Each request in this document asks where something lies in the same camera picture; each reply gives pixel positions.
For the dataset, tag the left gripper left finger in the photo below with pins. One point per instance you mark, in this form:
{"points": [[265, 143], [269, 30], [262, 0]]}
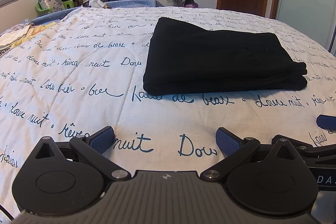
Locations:
{"points": [[102, 140]]}

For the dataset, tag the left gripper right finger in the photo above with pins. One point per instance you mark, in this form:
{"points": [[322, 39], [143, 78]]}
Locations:
{"points": [[228, 142]]}

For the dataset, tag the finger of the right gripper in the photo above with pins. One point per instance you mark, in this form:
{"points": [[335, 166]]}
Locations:
{"points": [[326, 122]]}

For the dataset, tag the black pants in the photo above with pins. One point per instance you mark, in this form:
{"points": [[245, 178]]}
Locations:
{"points": [[186, 59]]}

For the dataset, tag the white script-print duvet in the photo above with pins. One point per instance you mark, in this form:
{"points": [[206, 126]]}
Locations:
{"points": [[85, 73]]}

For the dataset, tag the folded fabrics stack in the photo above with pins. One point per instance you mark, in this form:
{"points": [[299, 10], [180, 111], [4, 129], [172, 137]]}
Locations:
{"points": [[22, 33]]}

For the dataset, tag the crumpled plastic bag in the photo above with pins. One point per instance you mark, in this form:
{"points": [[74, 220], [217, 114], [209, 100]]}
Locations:
{"points": [[95, 4]]}

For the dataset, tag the blue quilted blanket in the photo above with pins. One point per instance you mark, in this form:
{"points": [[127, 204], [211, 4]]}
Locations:
{"points": [[56, 16]]}

